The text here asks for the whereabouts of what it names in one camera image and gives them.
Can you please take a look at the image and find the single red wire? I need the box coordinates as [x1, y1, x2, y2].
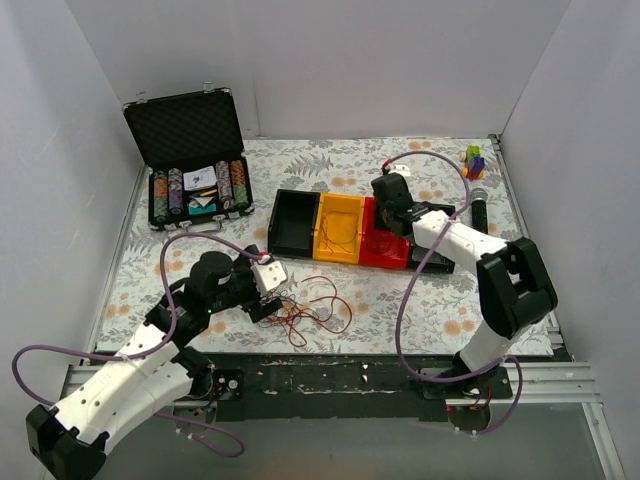
[364, 229, 409, 261]

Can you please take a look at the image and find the red wire bundle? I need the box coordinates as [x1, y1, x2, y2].
[259, 274, 355, 349]

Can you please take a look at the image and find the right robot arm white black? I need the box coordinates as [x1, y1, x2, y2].
[371, 173, 558, 398]

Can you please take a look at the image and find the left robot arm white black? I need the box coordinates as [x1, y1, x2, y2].
[26, 246, 287, 479]

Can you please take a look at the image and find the red bin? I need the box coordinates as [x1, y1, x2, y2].
[359, 197, 410, 270]

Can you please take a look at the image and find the yellow bin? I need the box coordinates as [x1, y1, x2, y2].
[313, 193, 365, 264]

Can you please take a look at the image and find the right black bin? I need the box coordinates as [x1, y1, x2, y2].
[407, 204, 455, 274]

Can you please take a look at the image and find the black bin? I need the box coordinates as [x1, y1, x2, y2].
[407, 204, 455, 274]
[267, 189, 320, 259]

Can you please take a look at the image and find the teal card box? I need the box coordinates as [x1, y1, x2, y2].
[187, 197, 217, 216]

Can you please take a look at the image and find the black microphone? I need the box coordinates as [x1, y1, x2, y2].
[470, 188, 489, 234]

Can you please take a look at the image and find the colourful toy block train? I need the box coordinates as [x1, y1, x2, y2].
[460, 145, 486, 181]

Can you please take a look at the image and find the left black bin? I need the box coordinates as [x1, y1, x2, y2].
[267, 189, 320, 259]

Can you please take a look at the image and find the playing card deck white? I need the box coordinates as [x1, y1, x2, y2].
[183, 166, 217, 191]

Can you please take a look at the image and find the floral table mat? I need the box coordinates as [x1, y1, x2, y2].
[94, 136, 553, 357]

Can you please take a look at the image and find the black poker chip case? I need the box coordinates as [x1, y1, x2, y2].
[123, 88, 254, 231]

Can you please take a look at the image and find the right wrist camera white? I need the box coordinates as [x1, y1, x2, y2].
[383, 162, 411, 178]

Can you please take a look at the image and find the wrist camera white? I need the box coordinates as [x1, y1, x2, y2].
[250, 256, 288, 295]
[383, 162, 411, 178]

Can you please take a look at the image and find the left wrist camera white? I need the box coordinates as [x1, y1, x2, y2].
[250, 256, 288, 295]

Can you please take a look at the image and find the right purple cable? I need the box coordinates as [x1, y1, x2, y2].
[382, 150, 524, 434]

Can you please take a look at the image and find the purple cable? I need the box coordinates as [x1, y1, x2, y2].
[382, 150, 524, 434]
[11, 232, 271, 458]

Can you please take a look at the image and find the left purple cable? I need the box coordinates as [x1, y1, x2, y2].
[11, 232, 271, 458]

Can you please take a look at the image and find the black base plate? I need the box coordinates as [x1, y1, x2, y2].
[171, 354, 515, 422]

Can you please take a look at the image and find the aluminium rail frame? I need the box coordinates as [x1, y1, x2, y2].
[41, 363, 626, 480]

